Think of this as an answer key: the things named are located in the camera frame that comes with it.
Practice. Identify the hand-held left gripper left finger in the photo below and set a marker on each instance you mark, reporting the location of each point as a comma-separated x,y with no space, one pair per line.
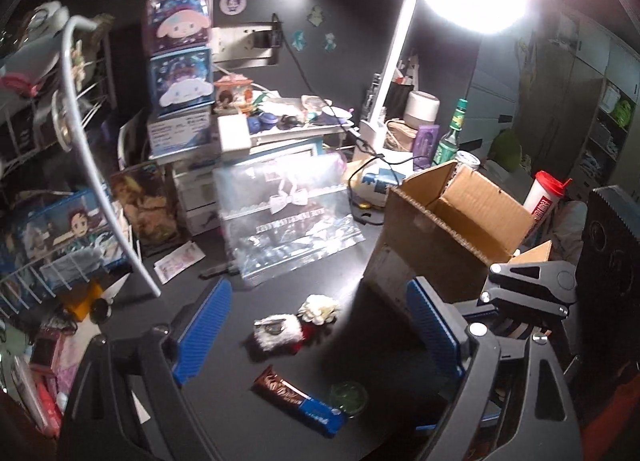
202,331

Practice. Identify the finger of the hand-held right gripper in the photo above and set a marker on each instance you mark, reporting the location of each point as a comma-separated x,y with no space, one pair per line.
520,305
535,277

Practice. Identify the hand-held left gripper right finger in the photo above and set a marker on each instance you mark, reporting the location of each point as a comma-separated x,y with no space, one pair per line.
432,336

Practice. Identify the red white furry hair clip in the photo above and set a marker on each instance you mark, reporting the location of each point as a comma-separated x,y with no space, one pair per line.
276,335

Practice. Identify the pink paper slip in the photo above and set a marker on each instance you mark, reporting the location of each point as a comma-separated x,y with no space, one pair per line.
177,261

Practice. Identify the white cup with red lid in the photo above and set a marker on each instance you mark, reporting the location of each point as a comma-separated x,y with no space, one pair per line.
546,198

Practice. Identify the brown cardboard box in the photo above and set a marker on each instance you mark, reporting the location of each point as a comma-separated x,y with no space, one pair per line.
450,236

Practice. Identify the small green round lid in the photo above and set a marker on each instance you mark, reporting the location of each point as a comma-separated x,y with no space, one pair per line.
348,397

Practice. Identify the brown blue chocolate bar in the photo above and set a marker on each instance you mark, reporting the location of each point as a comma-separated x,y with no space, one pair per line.
295,398

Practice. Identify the white flower hair clip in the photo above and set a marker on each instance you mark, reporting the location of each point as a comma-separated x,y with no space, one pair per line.
318,310

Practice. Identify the yellow small object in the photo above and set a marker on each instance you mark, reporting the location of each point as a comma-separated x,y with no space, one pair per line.
80,306

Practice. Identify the white drawer unit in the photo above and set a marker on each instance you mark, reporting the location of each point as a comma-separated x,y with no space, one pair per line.
197,203

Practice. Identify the silver can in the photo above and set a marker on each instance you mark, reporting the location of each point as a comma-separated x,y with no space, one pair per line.
467,158

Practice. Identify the brown anime figure box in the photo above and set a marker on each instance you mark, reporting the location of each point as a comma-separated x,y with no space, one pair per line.
142,208

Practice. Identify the green plush toy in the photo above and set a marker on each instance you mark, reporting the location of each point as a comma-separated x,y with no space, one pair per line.
506,143

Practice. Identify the clear plastic bag with bow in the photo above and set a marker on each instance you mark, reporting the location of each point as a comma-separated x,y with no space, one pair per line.
285,211

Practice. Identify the green glass bottle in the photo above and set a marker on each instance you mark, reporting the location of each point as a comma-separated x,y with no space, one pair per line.
450,138

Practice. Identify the white blue round pouch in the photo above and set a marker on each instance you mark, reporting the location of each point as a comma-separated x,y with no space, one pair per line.
375,183

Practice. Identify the pink packets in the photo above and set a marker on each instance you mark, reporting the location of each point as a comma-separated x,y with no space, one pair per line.
42,371

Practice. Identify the blue anime figure box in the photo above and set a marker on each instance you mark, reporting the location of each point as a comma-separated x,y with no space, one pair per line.
65,236

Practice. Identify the purple box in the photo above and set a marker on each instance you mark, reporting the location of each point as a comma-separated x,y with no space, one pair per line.
425,143

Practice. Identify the grey wardrobe cabinet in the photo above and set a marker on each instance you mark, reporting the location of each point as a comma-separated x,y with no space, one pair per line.
590,86

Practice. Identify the white labelled box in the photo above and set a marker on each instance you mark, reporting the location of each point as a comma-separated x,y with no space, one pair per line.
179,132

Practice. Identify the white round jar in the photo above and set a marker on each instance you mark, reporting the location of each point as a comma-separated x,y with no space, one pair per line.
421,108

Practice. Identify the white desk shelf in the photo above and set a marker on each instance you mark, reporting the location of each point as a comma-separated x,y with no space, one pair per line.
295,133

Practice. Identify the black pen holder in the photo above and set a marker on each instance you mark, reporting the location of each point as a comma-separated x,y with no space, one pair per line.
400,97

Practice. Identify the orange house figurine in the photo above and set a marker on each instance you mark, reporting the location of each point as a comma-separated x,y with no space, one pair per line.
232,91

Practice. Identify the white desk lamp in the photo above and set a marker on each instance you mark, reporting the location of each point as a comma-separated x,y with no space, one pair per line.
395,71

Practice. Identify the blue cartoon character box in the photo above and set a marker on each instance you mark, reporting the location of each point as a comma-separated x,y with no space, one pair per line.
181,80

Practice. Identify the pink cartoon character box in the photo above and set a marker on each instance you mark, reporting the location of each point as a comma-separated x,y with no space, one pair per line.
179,21

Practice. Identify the round character badge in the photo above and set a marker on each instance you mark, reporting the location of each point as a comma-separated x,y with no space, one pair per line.
233,2

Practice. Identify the wall power socket panel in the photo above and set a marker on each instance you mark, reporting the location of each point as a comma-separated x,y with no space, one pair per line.
245,43

